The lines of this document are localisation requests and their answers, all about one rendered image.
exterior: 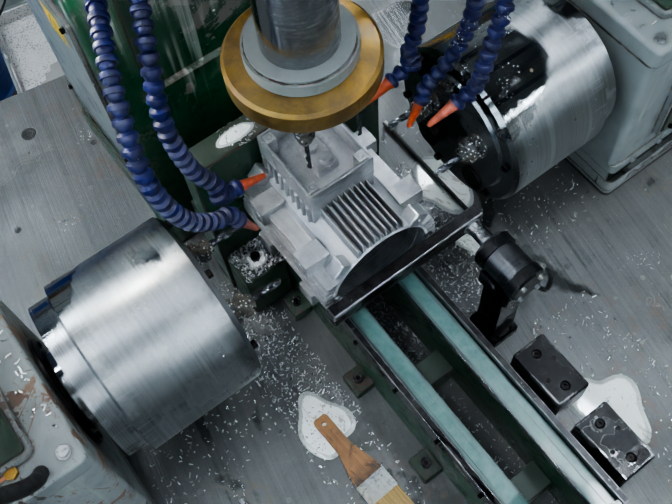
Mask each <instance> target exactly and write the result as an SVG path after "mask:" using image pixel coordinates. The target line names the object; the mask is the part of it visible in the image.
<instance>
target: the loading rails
mask: <svg viewBox="0 0 672 504"><path fill-rule="evenodd" d="M285 261H286V260H285ZM286 265H287V269H288V273H289V277H290V281H291V283H292V284H293V285H294V287H295V288H296V290H294V291H293V292H291V293H290V294H289V295H287V296H286V297H284V298H283V299H282V303H283V305H284V307H285V308H286V309H287V310H288V312H289V313H290V314H291V315H292V317H293V318H294V319H295V320H296V321H298V320H299V319H301V318H302V317H304V316H305V315H307V314H308V313H309V312H311V311H312V310H314V312H315V313H316V314H317V315H318V317H319V318H320V319H321V320H322V322H323V323H324V324H325V325H326V327H327V328H328V329H329V330H330V332H331V333H332V334H333V335H334V336H335V338H336V339H337V340H338V341H339V343H340V344H341V345H342V346H343V348H344V349H345V350H346V351H347V353H348V354H349V355H350V356H351V358H352V359H353V360H354V361H355V363H356V364H357V365H356V366H355V367H354V368H352V369H351V370H349V371H348V372H347V373H345V374H344V375H343V376H342V379H343V381H344V383H345V384H346V385H347V387H348V388H349V389H350V390H351V392H352V393H353V394H354V395H355V397H356V398H357V399H358V398H360V397H362V396H363V395H364V394H366V393H367V392H368V391H370V390H371V389H372V388H374V386H375V388H376V389H377V390H378V391H379V393H380V394H381V395H382V396H383V398H384V399H385V400H386V401H387V402H388V404H389V405H390V406H391V407H392V409H393V410H394V411H395V412H396V414H397V415H398V416H399V417H400V419H401V420H402V421H403V422H404V424H405V425H406V426H407V427H408V429H409V430H410V431H411V432H412V434H413V435H414V436H415V437H416V439H417V440H418V441H419V442H420V444H421V445H422V446H423V447H424V448H423V449H422V450H421V451H419V452H418V453H417V454H415V455H414V456H413V457H411V458H410V459H409V461H408V463H409V465H410V467H411V468H412V469H413V470H414V472H415V473H416V474H417V475H418V477H419V478H420V479H421V481H422V482H423V483H424V484H427V483H428V482H429V481H430V480H432V479H433V478H434V477H436V476H437V475H438V474H439V473H441V472H442V471H443V472H444V473H445V475H446V476H447V477H448V478H449V480H450V481H451V482H452V483H453V485H454V486H455V487H456V488H457V490H458V491H459V492H460V493H461V495H462V496H463V497H464V498H465V500H466V501H467V502H468V503H469V504H530V503H531V502H532V501H534V500H535V499H536V498H537V497H539V496H540V495H541V494H542V493H543V492H545V491H546V490H548V491H549V492H550V493H551V494H552V496H553V497H554V498H555V499H556V500H557V501H558V503H559V504H626V503H627V502H628V501H629V500H630V499H629V498H628V497H627V495H626V494H625V493H624V492H623V491H622V490H621V489H620V488H619V486H618V485H617V484H616V483H615V482H614V480H613V479H611V478H610V476H609V475H608V474H607V473H606V472H605V471H604V470H603V469H602V467H601V466H600V465H599V464H598V463H597V462H596V461H595V460H594V458H593V457H592V456H591V455H590V454H589V453H588V452H587V451H586V450H585V448H584V447H583V446H582V445H581V444H580V443H579V442H578V441H577V439H576V438H575V437H574V436H573V435H572V434H571V433H570V432H569V430H568V429H567V428H566V427H565V426H564V425H563V424H562V423H561V421H560V420H559V419H558V418H557V417H556V416H555V415H554V414H553V413H552V411H551V410H550V409H549V408H548V407H547V406H546V405H545V404H544V402H543V401H542V400H541V399H540V398H539V397H538V396H537V395H536V393H535V392H534V391H533V390H532V389H531V388H530V387H529V386H528V384H527V383H526V382H525V381H524V380H523V379H522V378H521V376H520V375H519V374H518V373H517V372H516V371H515V370H514V369H513V368H512V367H511V365H510V364H509V363H508V362H507V361H506V360H505V359H504V358H503V356H502V355H501V354H500V353H499V352H498V351H497V350H496V349H495V348H494V346H493V345H492V344H491V343H490V342H489V341H488V340H487V339H486V337H485V336H484V335H483V334H482V333H481V332H480V331H479V329H478V328H477V327H476V326H475V325H474V324H473V323H472V322H471V321H470V319H469V318H468V317H467V316H466V315H465V314H464V313H463V312H462V311H461V309H460V308H459V307H458V306H457V305H456V304H455V303H454V302H453V300H452V299H451V298H450V297H449V296H448V295H447V294H446V293H445V291H444V290H443V289H442V288H441V287H440V286H439V285H438V283H437V282H436V281H435V280H434V279H433V278H432V277H431V276H430V275H429V274H428V272H427V271H426V270H425V269H424V268H423V267H422V266H420V267H419V268H418V269H416V270H415V271H413V272H412V273H411V274H409V275H408V276H406V277H405V278H404V279H402V280H401V281H399V282H398V283H397V284H395V285H394V286H392V287H391V288H390V289H388V290H387V291H385V292H384V293H383V294H381V295H382V296H383V297H384V298H385V300H386V301H387V302H388V303H389V304H390V305H391V307H392V308H394V310H395V311H396V312H397V313H398V315H399V316H400V317H401V318H402V320H403V321H404V322H405V323H406V324H407V325H408V327H409V328H410V329H411V330H412V331H413V332H414V334H415V335H416V336H417V337H418V338H419V339H420V341H421V342H422V343H423V344H424V345H425V347H426V348H427V349H428V350H429V351H430V352H431V353H430V354H429V355H428V356H426V357H425V358H424V359H422V360H421V361H419V362H418V363H417V364H415V365H414V364H413V363H412V362H411V361H410V360H409V358H408V357H407V356H406V355H405V354H404V353H403V351H402V350H401V349H400V348H399V347H398V345H397V344H396V343H395V342H394V341H393V339H392V338H391V337H390V336H389V335H388V333H387V332H386V331H385V330H384V329H383V327H382V326H381V325H380V324H379V323H378V321H377V320H376V319H375V318H374V317H373V315H372V314H371V313H370V312H369V311H368V309H367V308H366V307H365V306H364V307H363V308H362V309H360V310H359V311H357V312H356V313H355V314H353V315H352V316H350V317H349V318H348V319H346V320H345V321H343V322H342V323H341V324H339V325H338V326H334V325H333V324H332V322H331V321H330V320H329V319H328V317H327V311H326V309H325V308H324V307H323V305H322V304H321V303H320V302H318V303H317V304H315V305H314V306H312V305H311V304H310V302H309V301H308V300H307V299H306V297H305V296H304V295H303V294H302V292H301V290H300V285H299V282H301V281H302V279H301V278H300V277H299V276H298V275H297V273H296V272H295V271H294V270H293V268H292V267H291V266H290V265H289V263H288V262H287V261H286ZM451 378H453V379H454V381H455V382H456V383H457V384H458V385H459V386H460V388H461V389H462V390H463V391H464V392H465V394H466V395H467V396H468V397H469V398H470V399H471V401H472V402H473V403H474V404H475V405H476V406H477V408H478V409H479V410H480V411H481V412H482V413H483V415H484V416H485V417H486V418H487V419H488V420H489V422H490V423H492V425H493V426H494V428H495V429H496V430H497V431H498V432H499V433H500V435H501V436H502V437H503V438H504V439H505V440H506V442H507V443H508V444H509V445H510V446H511V447H512V449H513V450H514V451H515V452H516V453H517V455H518V456H519V457H520V458H521V459H522V460H523V462H524V463H525V464H526V466H525V467H523V468H522V469H521V470H520V471H518V472H517V473H516V474H515V475H514V476H512V477H511V478H510V479H509V478H508V477H507V476H506V475H505V473H504V472H503V471H502V470H501V469H500V467H499V466H498V465H497V464H496V463H495V461H494V460H493V459H492V458H491V457H490V455H489V454H488V453H487V452H486V451H485V449H484V448H483V447H482V446H481V445H480V443H479V442H478V441H477V440H476V439H475V437H474V436H473V435H472V434H471V433H470V431H469V430H468V429H467V428H466V427H465V425H464V424H463V423H462V422H461V421H460V419H459V418H458V417H457V416H456V415H455V414H454V412H453V411H452V410H451V409H450V408H449V406H448V405H447V404H446V403H445V402H444V400H443V399H442V398H441V397H440V396H439V394H438V393H437V392H436V391H435V390H436V389H438V388H439V387H440V386H442V385H443V384H444V383H446V382H447V381H448V380H450V379H451Z"/></svg>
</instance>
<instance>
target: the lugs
mask: <svg viewBox="0 0 672 504"><path fill-rule="evenodd" d="M261 173H265V174H266V178H265V179H263V180H261V181H260V182H258V183H257V184H255V186H265V185H266V183H267V181H268V180H269V178H270V174H269V170H268V169H267V168H265V167H264V165H263V163H255V164H254V165H253V167H252V169H251V170H250V172H249V173H248V175H247V177H248V178H249V177H252V176H255V175H258V174H261ZM427 215H428V214H427V213H426V211H425V210H424V209H423V208H422V207H421V206H420V205H419V204H408V205H407V207H406V208H405V209H404V211H403V212H402V213H401V216H402V217H403V218H404V219H405V220H406V221H407V223H408V224H409V225H410V226H416V225H420V224H421V223H422V222H423V221H424V219H425V218H426V217H427ZM351 268H352V265H351V263H350V262H349V261H348V260H347V259H346V258H345V256H344V255H336V256H333V257H332V259H331V260H330V261H329V263H328V264H327V265H326V267H325V271H326V272H327V273H328V274H329V275H330V277H331V278H332V279H333V280H339V279H343V278H344V277H345V276H346V274H347V273H348V272H349V271H350V269H351Z"/></svg>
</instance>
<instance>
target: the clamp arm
mask: <svg viewBox="0 0 672 504"><path fill-rule="evenodd" d="M482 215H483V213H482V211H481V210H480V209H479V208H478V207H477V206H476V205H472V206H470V207H469V208H467V209H466V210H465V211H463V212H462V213H460V214H459V215H458V216H456V217H455V218H453V219H452V220H450V221H449V222H448V223H446V224H445V225H443V226H442V227H441V228H439V229H438V230H436V231H435V232H432V231H429V232H428V233H427V234H425V235H424V240H422V241H421V242H419V243H418V244H416V245H415V246H414V247H412V248H411V249H409V250H408V251H407V252H405V253H404V254H402V255H401V256H400V257H398V258H397V259H395V260H394V261H392V262H391V263H390V264H388V265H387V266H385V267H384V268H383V269H381V270H380V271H378V272H377V273H375V274H374V275H373V276H371V277H370V278H368V279H367V280H366V281H364V282H363V283H361V284H360V285H358V286H357V287H356V288H354V289H353V290H351V291H350V292H349V293H347V294H346V295H344V296H343V297H342V296H341V295H339V296H337V297H336V298H334V299H333V302H334V303H333V304H332V305H330V306H329V307H327V308H326V311H327V317H328V319H329V320H330V321H331V322H332V324H333V325H334V326H338V325H339V324H341V323H342V322H343V321H345V320H346V319H348V318H349V317H350V316H352V315H353V314H355V313H356V312H357V311H359V310H360V309H362V308H363V307H364V306H366V305H367V304H369V303H370V302H371V301H373V300H374V299H376V298H377V297H378V296H380V295H381V294H383V293H384V292H385V291H387V290H388V289H390V288H391V287H392V286H394V285H395V284H397V283H398V282H399V281H401V280H402V279H404V278H405V277H406V276H408V275H409V274H411V273H412V272H413V271H415V270H416V269H418V268H419V267H420V266H422V265H423V264H425V263H426V262H427V261H429V260H430V259H432V258H433V257H434V256H436V255H437V254H439V253H440V252H441V251H443V250H444V249H446V248H447V247H448V246H450V245H451V244H453V243H454V242H455V241H457V240H458V239H460V238H461V237H462V236H464V235H465V234H468V235H469V236H471V235H470V233H469V232H468V231H467V229H468V230H469V231H470V232H472V231H473V229H474V228H473V227H472V226H470V225H471V224H473V225H474V226H475V227H478V225H479V224H480V225H481V226H482V224H481V220H482ZM476 221H477V222H478V223H479V224H478V223H477V222H476ZM469 226H470V227H469Z"/></svg>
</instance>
